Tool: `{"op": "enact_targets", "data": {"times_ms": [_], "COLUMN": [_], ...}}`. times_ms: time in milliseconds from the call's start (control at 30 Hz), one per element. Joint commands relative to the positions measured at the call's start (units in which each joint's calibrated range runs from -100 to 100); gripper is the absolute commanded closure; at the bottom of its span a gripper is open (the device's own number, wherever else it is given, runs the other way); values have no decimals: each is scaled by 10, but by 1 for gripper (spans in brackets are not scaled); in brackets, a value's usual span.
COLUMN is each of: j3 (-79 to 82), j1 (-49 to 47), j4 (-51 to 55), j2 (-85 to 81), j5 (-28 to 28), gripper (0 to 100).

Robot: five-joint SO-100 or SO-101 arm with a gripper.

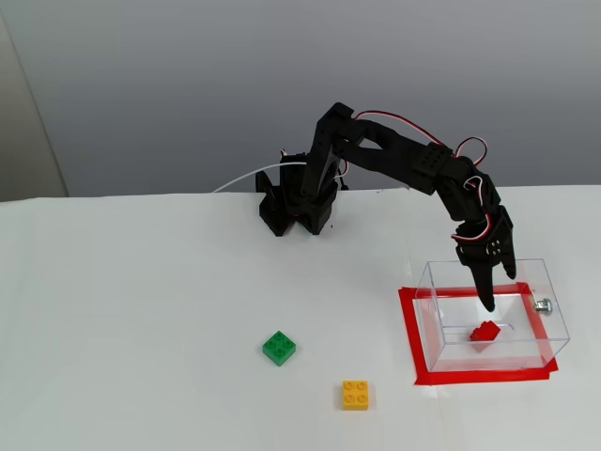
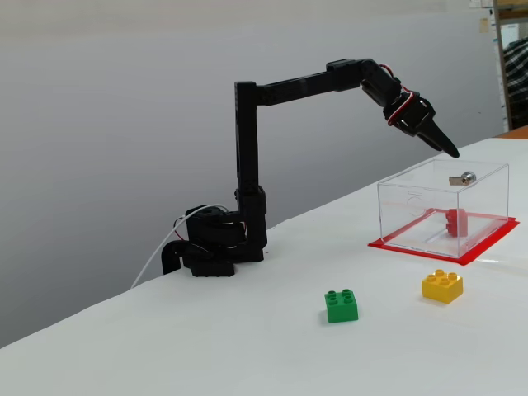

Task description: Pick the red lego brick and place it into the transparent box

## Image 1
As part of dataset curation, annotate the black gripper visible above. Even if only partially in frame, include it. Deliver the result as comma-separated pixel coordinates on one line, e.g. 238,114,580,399
453,205,518,313

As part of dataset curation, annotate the red lego brick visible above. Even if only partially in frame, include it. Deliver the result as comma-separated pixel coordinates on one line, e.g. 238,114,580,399
469,320,502,344

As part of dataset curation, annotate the silver box lock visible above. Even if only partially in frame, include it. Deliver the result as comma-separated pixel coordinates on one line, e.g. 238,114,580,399
530,288,555,317

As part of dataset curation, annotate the transparent plastic box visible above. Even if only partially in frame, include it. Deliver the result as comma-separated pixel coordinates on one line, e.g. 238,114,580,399
413,257,572,373

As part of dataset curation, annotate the yellow lego brick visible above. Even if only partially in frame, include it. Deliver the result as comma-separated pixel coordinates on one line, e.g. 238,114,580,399
341,380,370,412

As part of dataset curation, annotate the green lego brick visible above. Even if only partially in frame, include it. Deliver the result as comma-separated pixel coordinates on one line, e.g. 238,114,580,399
261,330,298,368

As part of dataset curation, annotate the black table clamp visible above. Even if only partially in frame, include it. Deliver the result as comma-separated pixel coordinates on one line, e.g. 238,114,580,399
254,170,281,209

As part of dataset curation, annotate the red white black servo cable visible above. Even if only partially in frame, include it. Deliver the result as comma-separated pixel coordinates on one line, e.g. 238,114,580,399
452,175,495,246
354,109,490,166

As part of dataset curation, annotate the red tape frame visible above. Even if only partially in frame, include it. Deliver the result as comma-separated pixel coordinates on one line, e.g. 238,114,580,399
397,281,560,387

